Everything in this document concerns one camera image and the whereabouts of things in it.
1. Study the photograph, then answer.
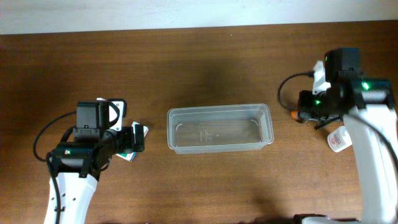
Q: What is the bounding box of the orange bottle white cap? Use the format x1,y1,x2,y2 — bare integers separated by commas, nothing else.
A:
290,111,300,120

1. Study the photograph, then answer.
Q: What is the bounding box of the right black cable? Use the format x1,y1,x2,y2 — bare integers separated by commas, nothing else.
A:
277,71,317,112

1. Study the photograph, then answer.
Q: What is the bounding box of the left black cable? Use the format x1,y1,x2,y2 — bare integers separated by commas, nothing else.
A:
32,110,78,224

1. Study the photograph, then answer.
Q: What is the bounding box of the clear sanitizer bottle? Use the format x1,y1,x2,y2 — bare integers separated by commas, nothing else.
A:
327,126,352,152

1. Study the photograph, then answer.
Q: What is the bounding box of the clear plastic container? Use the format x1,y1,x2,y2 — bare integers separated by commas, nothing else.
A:
167,103,274,154

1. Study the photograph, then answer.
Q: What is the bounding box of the white green medicine box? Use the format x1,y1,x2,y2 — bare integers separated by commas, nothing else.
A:
116,122,149,162

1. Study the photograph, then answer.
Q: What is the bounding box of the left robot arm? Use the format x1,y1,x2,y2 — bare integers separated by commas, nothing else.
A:
45,98,148,223

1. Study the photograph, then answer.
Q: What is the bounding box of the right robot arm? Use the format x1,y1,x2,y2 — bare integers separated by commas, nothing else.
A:
291,48,397,223

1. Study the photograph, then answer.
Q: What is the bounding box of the black cable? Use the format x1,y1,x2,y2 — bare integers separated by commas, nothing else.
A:
277,71,317,112
32,110,78,224

